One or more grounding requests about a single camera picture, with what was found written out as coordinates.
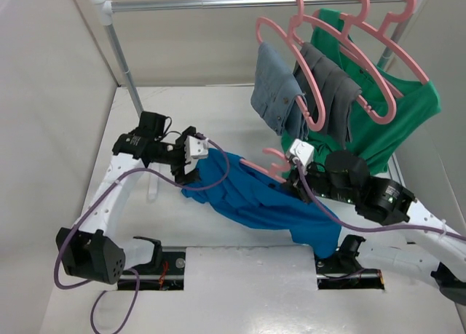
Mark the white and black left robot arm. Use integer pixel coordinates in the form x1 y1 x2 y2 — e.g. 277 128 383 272
56 111 208 285

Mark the folded blue denim garment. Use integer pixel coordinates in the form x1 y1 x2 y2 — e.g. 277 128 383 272
250 42 309 140

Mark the pink hanger with denim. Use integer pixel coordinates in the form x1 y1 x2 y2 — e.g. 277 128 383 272
254 0 327 132

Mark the folded grey garment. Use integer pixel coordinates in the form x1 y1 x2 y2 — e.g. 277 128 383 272
301 42 362 148

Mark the green t shirt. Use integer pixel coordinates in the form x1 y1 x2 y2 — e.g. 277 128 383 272
280 8 443 177

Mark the pink hanger with grey cloth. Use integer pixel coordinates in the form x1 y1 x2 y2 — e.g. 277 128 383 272
287 0 398 126

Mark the pink hanger with green shirt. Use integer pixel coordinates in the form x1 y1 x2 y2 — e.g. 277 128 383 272
340 0 429 84

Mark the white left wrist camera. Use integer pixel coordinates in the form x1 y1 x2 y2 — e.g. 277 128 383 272
184 135 209 164

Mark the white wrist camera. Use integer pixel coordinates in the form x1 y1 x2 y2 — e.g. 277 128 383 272
184 135 209 164
285 138 315 167

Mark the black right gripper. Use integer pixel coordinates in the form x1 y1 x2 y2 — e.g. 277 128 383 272
279 157 358 204

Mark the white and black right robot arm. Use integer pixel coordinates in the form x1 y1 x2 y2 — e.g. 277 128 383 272
283 143 465 305

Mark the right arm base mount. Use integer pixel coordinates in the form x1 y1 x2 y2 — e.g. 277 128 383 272
315 234 385 290

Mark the blue t shirt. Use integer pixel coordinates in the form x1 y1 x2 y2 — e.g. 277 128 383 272
182 148 341 258

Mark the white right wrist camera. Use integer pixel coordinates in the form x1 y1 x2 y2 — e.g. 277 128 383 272
285 138 315 167

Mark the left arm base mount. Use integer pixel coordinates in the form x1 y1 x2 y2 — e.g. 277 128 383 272
134 249 186 291

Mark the metal clothes rack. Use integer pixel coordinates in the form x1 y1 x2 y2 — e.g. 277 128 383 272
90 0 402 115

